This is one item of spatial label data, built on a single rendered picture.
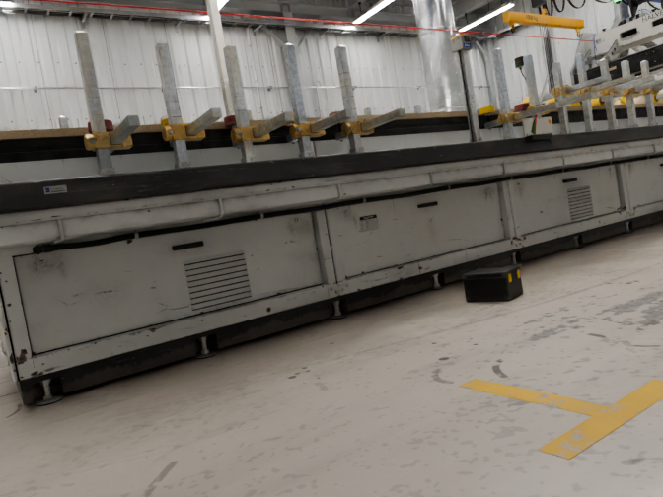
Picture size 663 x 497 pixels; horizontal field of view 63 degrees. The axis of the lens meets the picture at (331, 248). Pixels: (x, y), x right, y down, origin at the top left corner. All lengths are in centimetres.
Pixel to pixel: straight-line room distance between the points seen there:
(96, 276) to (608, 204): 330
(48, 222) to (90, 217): 12
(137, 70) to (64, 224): 805
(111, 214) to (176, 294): 45
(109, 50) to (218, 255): 784
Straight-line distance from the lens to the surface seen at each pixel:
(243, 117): 205
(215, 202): 197
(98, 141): 186
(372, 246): 258
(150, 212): 189
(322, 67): 1139
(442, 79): 736
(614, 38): 626
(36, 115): 930
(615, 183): 428
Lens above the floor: 44
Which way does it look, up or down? 3 degrees down
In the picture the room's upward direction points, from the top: 10 degrees counter-clockwise
